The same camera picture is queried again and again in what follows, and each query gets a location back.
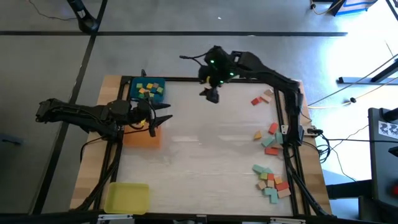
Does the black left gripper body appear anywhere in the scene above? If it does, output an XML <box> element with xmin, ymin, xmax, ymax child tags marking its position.
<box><xmin>126</xmin><ymin>98</ymin><xmax>156</xmax><ymax>138</ymax></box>

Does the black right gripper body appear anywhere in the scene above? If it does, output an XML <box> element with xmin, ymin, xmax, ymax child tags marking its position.
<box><xmin>198</xmin><ymin>45</ymin><xmax>239</xmax><ymax>90</ymax></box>

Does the blue plastic tray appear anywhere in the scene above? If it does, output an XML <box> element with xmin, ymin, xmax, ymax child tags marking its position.
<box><xmin>129</xmin><ymin>76</ymin><xmax>167</xmax><ymax>104</ymax></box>

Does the orange plastic tray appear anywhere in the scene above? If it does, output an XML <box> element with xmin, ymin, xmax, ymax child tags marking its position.
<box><xmin>123</xmin><ymin>123</ymin><xmax>163</xmax><ymax>149</ymax></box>

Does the yellow plastic tray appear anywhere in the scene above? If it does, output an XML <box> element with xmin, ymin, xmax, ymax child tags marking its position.
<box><xmin>103</xmin><ymin>182</ymin><xmax>150</xmax><ymax>215</ymax></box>

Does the black stand base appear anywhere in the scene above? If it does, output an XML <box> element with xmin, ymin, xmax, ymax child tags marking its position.
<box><xmin>66</xmin><ymin>0</ymin><xmax>101</xmax><ymax>34</ymax></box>

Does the small connector box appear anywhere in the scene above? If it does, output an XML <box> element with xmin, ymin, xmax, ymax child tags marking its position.
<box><xmin>306</xmin><ymin>126</ymin><xmax>324</xmax><ymax>138</ymax></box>

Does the black stand foot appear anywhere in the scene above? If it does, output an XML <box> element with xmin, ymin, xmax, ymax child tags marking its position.
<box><xmin>337</xmin><ymin>57</ymin><xmax>398</xmax><ymax>85</ymax></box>

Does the blue box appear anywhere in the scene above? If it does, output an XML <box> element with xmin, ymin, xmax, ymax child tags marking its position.
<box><xmin>329</xmin><ymin>0</ymin><xmax>379</xmax><ymax>17</ymax></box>

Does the black floor beam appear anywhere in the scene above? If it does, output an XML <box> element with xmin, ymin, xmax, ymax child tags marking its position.
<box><xmin>325</xmin><ymin>179</ymin><xmax>376</xmax><ymax>200</ymax></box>

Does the white black sticker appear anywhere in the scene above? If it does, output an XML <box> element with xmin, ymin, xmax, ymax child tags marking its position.
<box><xmin>377</xmin><ymin>119</ymin><xmax>398</xmax><ymax>140</ymax></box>

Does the black machine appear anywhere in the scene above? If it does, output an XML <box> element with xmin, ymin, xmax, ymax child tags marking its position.
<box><xmin>368</xmin><ymin>106</ymin><xmax>398</xmax><ymax>215</ymax></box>

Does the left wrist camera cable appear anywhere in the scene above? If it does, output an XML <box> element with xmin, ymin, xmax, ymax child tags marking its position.
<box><xmin>124</xmin><ymin>126</ymin><xmax>150</xmax><ymax>135</ymax></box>

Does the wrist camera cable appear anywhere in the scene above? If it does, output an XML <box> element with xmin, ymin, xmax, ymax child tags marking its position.
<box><xmin>179</xmin><ymin>52</ymin><xmax>208</xmax><ymax>68</ymax></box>
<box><xmin>124</xmin><ymin>126</ymin><xmax>150</xmax><ymax>135</ymax></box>

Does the black table frame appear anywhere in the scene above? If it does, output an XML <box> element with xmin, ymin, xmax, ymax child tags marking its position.
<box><xmin>70</xmin><ymin>74</ymin><xmax>333</xmax><ymax>218</ymax></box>

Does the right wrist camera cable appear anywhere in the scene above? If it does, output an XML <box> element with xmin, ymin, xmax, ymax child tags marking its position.
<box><xmin>179</xmin><ymin>52</ymin><xmax>208</xmax><ymax>68</ymax></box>

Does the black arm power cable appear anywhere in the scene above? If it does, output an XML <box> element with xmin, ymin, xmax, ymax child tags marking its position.
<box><xmin>80</xmin><ymin>135</ymin><xmax>108</xmax><ymax>162</ymax></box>

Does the long yellow floor cable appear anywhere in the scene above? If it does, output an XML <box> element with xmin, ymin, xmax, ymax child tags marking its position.
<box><xmin>307</xmin><ymin>77</ymin><xmax>398</xmax><ymax>110</ymax></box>

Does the grey floor cable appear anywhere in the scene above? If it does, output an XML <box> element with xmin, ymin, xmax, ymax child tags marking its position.
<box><xmin>307</xmin><ymin>52</ymin><xmax>398</xmax><ymax>106</ymax></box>

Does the short yellow cable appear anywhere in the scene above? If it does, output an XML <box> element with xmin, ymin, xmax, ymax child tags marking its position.
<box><xmin>310</xmin><ymin>0</ymin><xmax>341</xmax><ymax>16</ymax></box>

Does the black cable bundle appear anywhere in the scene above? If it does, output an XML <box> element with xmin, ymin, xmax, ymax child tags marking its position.
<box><xmin>310</xmin><ymin>132</ymin><xmax>332</xmax><ymax>164</ymax></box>

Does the thin black floor cable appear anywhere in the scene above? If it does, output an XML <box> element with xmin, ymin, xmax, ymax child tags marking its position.
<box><xmin>28</xmin><ymin>0</ymin><xmax>77</xmax><ymax>22</ymax></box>

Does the long black cable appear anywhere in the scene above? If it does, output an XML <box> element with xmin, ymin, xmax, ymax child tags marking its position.
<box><xmin>323</xmin><ymin>124</ymin><xmax>371</xmax><ymax>144</ymax></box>

